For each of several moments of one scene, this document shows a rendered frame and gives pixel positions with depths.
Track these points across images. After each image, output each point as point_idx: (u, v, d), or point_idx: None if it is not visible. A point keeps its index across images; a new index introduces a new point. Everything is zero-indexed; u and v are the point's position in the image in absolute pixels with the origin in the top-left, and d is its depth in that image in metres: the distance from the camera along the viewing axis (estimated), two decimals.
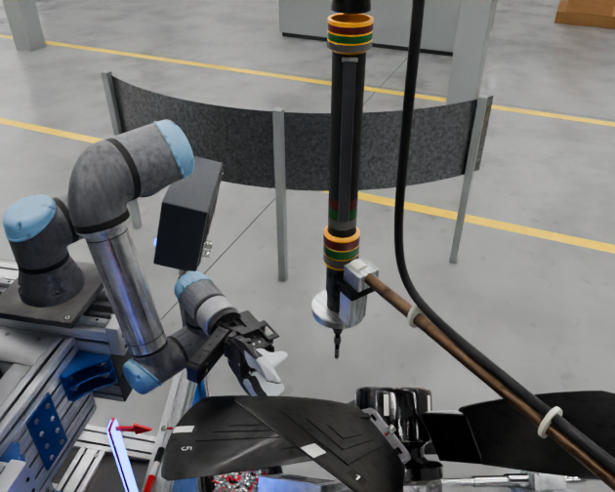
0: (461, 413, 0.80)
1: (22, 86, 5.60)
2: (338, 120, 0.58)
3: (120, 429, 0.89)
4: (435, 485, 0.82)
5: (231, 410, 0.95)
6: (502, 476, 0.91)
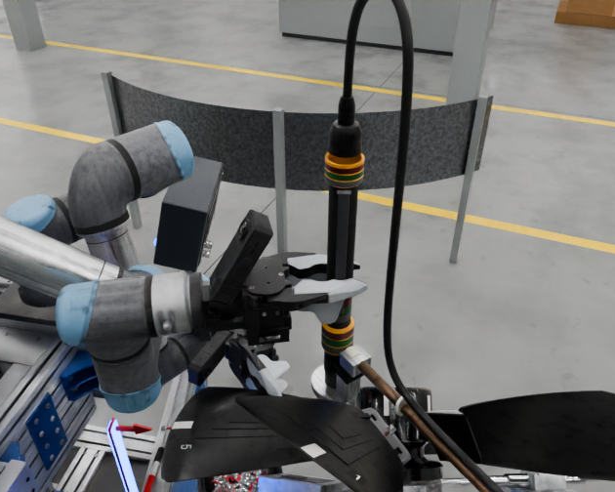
0: (461, 413, 0.80)
1: (22, 86, 5.60)
2: (334, 237, 0.66)
3: (120, 429, 0.89)
4: (435, 485, 0.82)
5: (230, 404, 0.94)
6: (502, 476, 0.91)
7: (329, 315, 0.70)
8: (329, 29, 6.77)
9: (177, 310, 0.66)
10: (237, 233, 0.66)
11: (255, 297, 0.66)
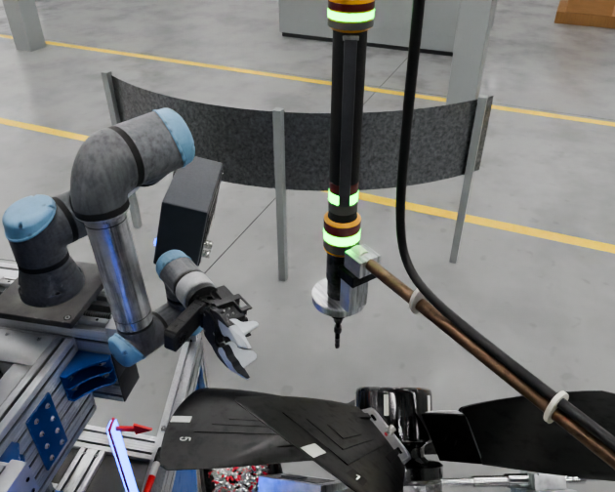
0: (461, 413, 0.80)
1: (22, 86, 5.60)
2: (339, 102, 0.57)
3: (120, 429, 0.89)
4: (435, 485, 0.82)
5: (229, 403, 0.94)
6: (502, 476, 0.91)
7: None
8: (329, 29, 6.77)
9: None
10: None
11: None
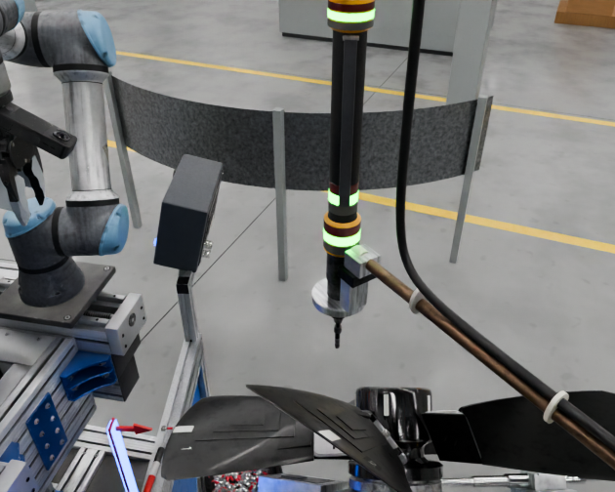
0: None
1: (22, 86, 5.60)
2: (339, 102, 0.57)
3: (120, 429, 0.89)
4: (382, 486, 0.81)
5: (353, 404, 1.15)
6: (502, 476, 0.91)
7: None
8: (329, 29, 6.77)
9: None
10: None
11: None
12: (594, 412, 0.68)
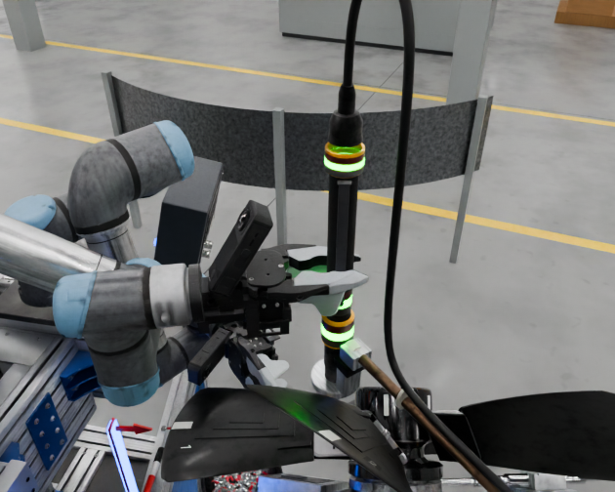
0: None
1: (22, 86, 5.60)
2: (334, 228, 0.65)
3: (120, 429, 0.89)
4: (382, 486, 0.81)
5: (353, 404, 1.15)
6: (502, 476, 0.91)
7: (329, 307, 0.69)
8: (329, 29, 6.77)
9: (176, 302, 0.65)
10: (236, 224, 0.65)
11: (255, 288, 0.65)
12: (594, 412, 0.68)
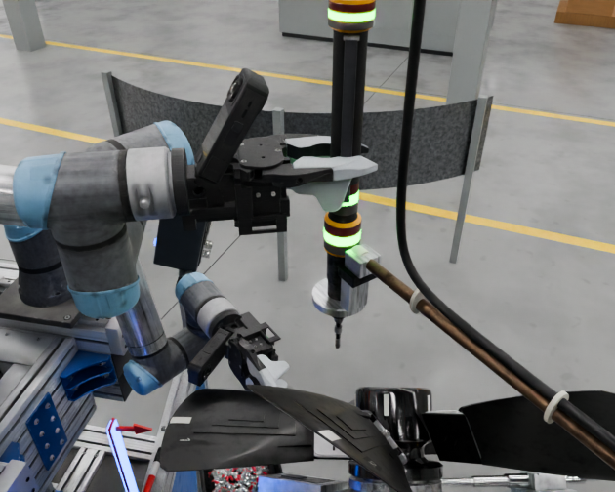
0: None
1: (22, 86, 5.60)
2: (340, 102, 0.57)
3: (120, 429, 0.89)
4: (382, 486, 0.81)
5: (353, 404, 1.15)
6: (502, 476, 0.91)
7: (333, 200, 0.61)
8: (329, 29, 6.77)
9: (156, 184, 0.56)
10: (227, 95, 0.56)
11: (247, 170, 0.57)
12: (594, 412, 0.68)
